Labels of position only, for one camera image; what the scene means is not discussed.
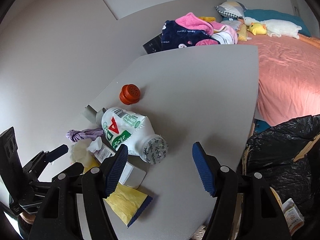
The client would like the white goose plush toy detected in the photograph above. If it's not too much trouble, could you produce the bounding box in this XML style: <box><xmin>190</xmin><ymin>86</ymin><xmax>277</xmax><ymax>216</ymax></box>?
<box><xmin>242</xmin><ymin>16</ymin><xmax>320</xmax><ymax>46</ymax></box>

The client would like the yellow duck plush toy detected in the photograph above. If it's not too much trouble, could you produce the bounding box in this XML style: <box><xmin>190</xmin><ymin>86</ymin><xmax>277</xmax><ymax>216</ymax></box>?
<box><xmin>248</xmin><ymin>23</ymin><xmax>267</xmax><ymax>36</ymax></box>

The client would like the checked grey yellow pillow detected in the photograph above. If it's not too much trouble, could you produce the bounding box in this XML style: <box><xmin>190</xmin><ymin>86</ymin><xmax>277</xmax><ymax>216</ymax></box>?
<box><xmin>215</xmin><ymin>1</ymin><xmax>247</xmax><ymax>19</ymax></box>

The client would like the teal pillow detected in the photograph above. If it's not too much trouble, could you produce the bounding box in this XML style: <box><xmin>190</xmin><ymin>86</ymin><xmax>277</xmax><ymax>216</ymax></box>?
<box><xmin>244</xmin><ymin>9</ymin><xmax>311</xmax><ymax>37</ymax></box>

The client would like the black trash bag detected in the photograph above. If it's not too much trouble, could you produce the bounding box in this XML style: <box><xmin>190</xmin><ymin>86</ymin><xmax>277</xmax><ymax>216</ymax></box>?
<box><xmin>236</xmin><ymin>114</ymin><xmax>320</xmax><ymax>240</ymax></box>

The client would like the white barcode carton box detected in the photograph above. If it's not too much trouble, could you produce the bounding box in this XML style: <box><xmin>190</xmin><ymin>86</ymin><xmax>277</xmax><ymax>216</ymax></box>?
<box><xmin>88</xmin><ymin>137</ymin><xmax>146</xmax><ymax>189</ymax></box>

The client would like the yellow snack bag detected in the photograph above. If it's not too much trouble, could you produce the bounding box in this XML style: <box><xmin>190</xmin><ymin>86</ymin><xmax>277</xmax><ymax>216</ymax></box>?
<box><xmin>83</xmin><ymin>158</ymin><xmax>154</xmax><ymax>228</ymax></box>

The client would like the white tissue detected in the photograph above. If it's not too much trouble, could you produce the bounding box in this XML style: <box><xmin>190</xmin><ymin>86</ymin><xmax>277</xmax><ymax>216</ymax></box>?
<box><xmin>69</xmin><ymin>139</ymin><xmax>100</xmax><ymax>168</ymax></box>

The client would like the purple wrapper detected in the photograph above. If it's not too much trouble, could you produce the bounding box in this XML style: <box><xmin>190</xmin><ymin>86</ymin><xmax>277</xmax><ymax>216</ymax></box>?
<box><xmin>66</xmin><ymin>128</ymin><xmax>104</xmax><ymax>142</ymax></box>

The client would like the grey bedside cabinet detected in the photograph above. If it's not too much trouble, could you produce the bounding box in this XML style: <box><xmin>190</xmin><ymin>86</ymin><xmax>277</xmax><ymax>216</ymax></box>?
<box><xmin>37</xmin><ymin>44</ymin><xmax>260</xmax><ymax>240</ymax></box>

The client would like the cardboard trash box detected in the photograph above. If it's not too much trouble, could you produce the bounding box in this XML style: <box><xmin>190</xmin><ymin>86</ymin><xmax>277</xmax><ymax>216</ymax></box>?
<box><xmin>240</xmin><ymin>134</ymin><xmax>320</xmax><ymax>240</ymax></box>

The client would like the orange round plastic cap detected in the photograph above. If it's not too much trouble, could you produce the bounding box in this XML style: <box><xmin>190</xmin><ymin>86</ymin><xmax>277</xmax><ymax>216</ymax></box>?
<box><xmin>119</xmin><ymin>84</ymin><xmax>140</xmax><ymax>105</ymax></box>

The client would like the black wall socket panel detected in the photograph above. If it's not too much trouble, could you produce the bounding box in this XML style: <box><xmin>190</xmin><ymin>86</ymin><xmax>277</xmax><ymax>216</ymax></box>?
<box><xmin>143</xmin><ymin>34</ymin><xmax>162</xmax><ymax>54</ymax></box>

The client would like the white AD drink bottle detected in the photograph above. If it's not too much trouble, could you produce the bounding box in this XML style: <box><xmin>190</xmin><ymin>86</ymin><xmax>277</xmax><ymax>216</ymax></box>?
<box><xmin>101</xmin><ymin>107</ymin><xmax>168</xmax><ymax>165</ymax></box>

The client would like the pink bed sheet mattress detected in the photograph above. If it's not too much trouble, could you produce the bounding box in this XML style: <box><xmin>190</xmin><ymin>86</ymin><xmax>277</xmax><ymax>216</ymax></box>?
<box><xmin>240</xmin><ymin>34</ymin><xmax>319</xmax><ymax>126</ymax></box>

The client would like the navy pink clothes pile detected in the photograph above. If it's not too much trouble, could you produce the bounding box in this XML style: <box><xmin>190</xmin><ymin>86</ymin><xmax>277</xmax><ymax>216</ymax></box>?
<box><xmin>161</xmin><ymin>12</ymin><xmax>238</xmax><ymax>50</ymax></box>

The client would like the white red paper packet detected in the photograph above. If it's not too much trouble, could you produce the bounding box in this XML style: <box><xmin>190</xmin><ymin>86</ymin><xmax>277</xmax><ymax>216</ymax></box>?
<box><xmin>282</xmin><ymin>198</ymin><xmax>304</xmax><ymax>236</ymax></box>

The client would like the yellow corn plush toy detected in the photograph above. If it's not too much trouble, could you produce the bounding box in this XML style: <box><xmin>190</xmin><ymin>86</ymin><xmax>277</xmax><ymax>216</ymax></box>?
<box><xmin>237</xmin><ymin>24</ymin><xmax>252</xmax><ymax>41</ymax></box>

